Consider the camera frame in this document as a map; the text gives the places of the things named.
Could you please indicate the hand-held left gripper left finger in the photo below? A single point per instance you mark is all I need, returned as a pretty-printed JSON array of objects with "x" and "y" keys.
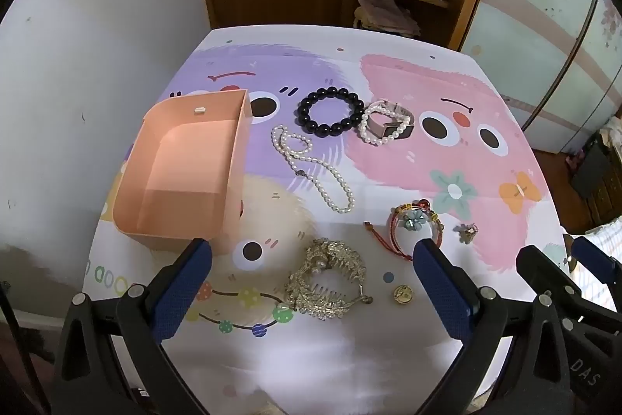
[{"x": 182, "y": 291}]

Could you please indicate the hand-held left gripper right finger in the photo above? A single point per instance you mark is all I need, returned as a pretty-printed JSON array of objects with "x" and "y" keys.
[{"x": 442, "y": 291}]

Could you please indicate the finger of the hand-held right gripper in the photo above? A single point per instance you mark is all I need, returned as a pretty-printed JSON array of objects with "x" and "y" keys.
[
  {"x": 544, "y": 274},
  {"x": 595, "y": 259}
]

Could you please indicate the dark wooden cabinet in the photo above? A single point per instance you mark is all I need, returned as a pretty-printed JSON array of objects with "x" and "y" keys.
[{"x": 607, "y": 191}]

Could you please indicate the pink box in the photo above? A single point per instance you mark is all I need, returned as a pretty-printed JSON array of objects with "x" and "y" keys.
[{"x": 184, "y": 162}]

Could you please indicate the pale blue wardrobe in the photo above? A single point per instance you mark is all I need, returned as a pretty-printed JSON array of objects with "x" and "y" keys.
[{"x": 534, "y": 55}]

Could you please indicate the cartoon printed tablecloth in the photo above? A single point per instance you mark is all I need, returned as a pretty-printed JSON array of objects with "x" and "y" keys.
[{"x": 388, "y": 181}]

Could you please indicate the small flower brooch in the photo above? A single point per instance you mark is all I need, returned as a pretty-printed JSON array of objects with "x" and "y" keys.
[{"x": 466, "y": 233}]

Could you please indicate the gold ornate hair comb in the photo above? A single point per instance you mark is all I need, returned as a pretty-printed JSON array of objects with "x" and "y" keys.
[{"x": 311, "y": 293}]

